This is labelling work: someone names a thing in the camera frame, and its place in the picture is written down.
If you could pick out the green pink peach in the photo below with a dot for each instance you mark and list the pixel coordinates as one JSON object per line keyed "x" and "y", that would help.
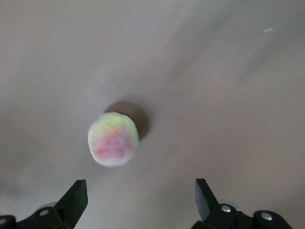
{"x": 113, "y": 139}

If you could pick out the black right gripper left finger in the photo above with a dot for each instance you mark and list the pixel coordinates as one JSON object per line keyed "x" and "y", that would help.
{"x": 71, "y": 205}

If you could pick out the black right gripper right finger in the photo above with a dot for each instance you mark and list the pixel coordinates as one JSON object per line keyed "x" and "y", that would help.
{"x": 206, "y": 202}

